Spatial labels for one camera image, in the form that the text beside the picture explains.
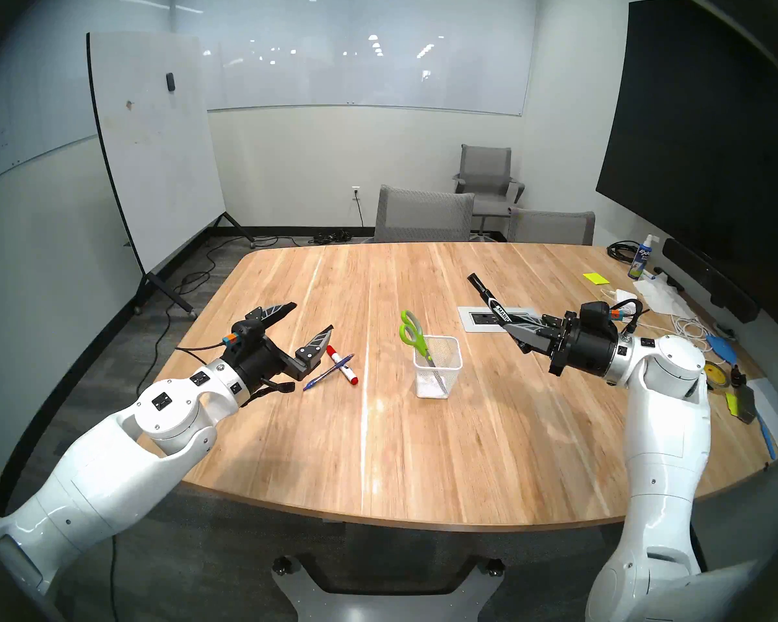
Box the black video sound bar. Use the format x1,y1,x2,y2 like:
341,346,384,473
661,238,761,324

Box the blue flat disc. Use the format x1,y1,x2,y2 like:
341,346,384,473
705,332,741,363

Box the wide glass wall whiteboard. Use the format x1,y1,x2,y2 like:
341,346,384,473
172,0,539,117

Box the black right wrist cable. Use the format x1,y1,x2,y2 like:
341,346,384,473
616,299,650,335

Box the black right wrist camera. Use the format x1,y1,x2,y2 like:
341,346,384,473
580,301,624,334

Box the large black wall screen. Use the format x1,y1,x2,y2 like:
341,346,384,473
595,0,778,333

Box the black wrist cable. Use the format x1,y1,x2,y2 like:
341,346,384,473
174,342,229,369
616,299,650,335

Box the silver table power outlet panel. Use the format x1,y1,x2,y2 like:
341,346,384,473
458,306,539,334

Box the green handled scissors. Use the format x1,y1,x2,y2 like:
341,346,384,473
399,310,440,372

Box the blue stick tool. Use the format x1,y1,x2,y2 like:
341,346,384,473
755,413,778,461

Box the black permanent marker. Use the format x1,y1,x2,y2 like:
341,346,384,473
467,273,534,344

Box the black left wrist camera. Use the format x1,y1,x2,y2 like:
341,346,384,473
223,323,268,360

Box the blue ballpoint pen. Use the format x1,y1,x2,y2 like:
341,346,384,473
302,353,355,392

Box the rolling white whiteboard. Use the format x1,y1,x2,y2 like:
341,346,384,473
86,31,257,320

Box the red capped whiteboard marker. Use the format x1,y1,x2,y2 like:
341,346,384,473
325,345,359,386

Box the white mesh pen holder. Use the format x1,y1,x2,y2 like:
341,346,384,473
413,335,462,398

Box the white charging cable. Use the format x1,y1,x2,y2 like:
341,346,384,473
600,288,720,365

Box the whiteboard cleaner spray bottle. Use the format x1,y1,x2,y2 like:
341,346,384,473
628,233,659,281

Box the yellow and black pad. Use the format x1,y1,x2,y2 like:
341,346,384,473
725,384,759,425

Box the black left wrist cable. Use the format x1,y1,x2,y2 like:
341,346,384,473
174,342,229,369

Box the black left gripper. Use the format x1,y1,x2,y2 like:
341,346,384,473
232,301,335,405

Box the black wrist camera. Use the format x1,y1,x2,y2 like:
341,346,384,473
223,323,268,360
580,301,624,334

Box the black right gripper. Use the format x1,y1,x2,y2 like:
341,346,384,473
502,313,621,378

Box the grey mesh office chair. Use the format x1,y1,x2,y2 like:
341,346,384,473
507,207,596,246
374,185,476,244

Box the white paper sheet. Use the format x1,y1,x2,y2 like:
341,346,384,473
746,377,778,456

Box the wall whiteboard with blue writing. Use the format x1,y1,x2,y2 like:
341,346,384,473
0,0,172,192

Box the grey office chair with armrests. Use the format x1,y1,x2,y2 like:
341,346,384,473
453,144,526,240

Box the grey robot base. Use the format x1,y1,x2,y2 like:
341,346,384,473
271,553,506,622

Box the long black floor cable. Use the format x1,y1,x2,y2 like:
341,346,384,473
107,235,279,622

